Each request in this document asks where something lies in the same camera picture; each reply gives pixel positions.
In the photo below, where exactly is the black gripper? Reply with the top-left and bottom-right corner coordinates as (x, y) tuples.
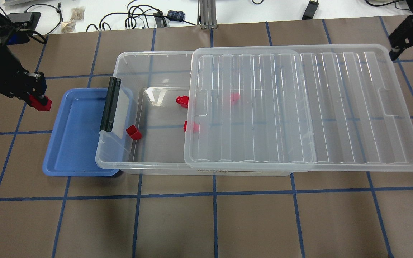
(0, 72), (48, 101)

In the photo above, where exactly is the red block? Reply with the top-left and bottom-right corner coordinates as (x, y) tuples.
(230, 92), (241, 106)
(28, 95), (52, 111)
(125, 125), (142, 140)
(176, 95), (189, 108)

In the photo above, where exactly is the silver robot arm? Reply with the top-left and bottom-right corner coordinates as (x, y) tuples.
(0, 37), (48, 106)

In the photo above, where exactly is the blue plastic tray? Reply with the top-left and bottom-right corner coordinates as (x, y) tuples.
(42, 88), (136, 176)

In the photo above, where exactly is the clear plastic storage box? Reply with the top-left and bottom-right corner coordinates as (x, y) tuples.
(113, 47), (313, 176)

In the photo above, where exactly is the clear plastic box lid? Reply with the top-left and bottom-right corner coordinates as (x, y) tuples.
(184, 44), (413, 174)

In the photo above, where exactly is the black power adapter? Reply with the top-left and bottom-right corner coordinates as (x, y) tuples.
(301, 0), (319, 20)

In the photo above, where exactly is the black box latch handle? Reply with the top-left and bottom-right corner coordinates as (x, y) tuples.
(100, 76), (121, 132)

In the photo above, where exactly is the aluminium frame post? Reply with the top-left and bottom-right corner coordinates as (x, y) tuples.
(197, 0), (218, 30)

